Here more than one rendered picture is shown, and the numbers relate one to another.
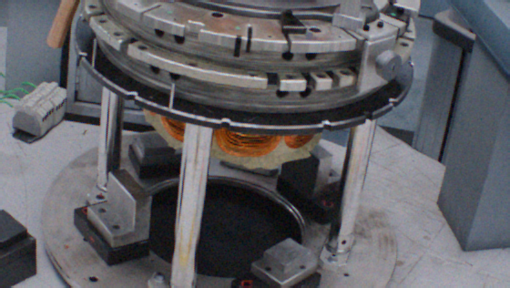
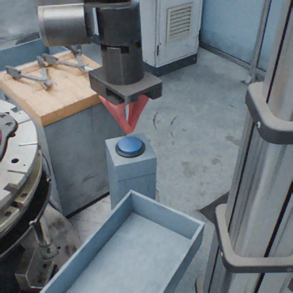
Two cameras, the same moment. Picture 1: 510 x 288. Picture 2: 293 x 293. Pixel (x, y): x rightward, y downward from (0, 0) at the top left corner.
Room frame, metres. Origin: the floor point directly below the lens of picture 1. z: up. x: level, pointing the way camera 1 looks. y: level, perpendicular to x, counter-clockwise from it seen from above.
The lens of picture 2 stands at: (0.93, -0.46, 1.41)
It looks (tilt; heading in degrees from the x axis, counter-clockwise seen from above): 39 degrees down; 49
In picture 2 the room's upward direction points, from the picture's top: straight up
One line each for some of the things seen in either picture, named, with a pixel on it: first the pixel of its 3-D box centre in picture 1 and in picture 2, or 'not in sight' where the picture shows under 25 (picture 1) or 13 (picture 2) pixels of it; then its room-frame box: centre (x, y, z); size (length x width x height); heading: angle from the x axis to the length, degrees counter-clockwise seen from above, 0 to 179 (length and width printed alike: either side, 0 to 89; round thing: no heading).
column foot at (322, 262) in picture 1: (336, 250); not in sight; (0.91, -0.10, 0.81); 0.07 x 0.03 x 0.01; 169
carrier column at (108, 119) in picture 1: (112, 109); not in sight; (0.96, 0.15, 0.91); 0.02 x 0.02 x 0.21
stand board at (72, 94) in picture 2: not in sight; (60, 82); (1.22, 0.14, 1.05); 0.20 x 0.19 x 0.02; 89
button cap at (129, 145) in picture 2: not in sight; (129, 144); (1.21, -0.10, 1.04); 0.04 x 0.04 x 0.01
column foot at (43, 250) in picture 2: (250, 161); (46, 243); (1.06, 0.00, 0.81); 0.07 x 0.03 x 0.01; 79
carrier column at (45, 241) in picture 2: not in sight; (36, 210); (1.06, 0.00, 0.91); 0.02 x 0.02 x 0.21
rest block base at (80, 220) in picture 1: (110, 231); not in sight; (0.88, 0.13, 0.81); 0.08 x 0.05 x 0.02; 39
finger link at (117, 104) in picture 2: not in sight; (122, 104); (1.21, -0.08, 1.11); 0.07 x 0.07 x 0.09; 87
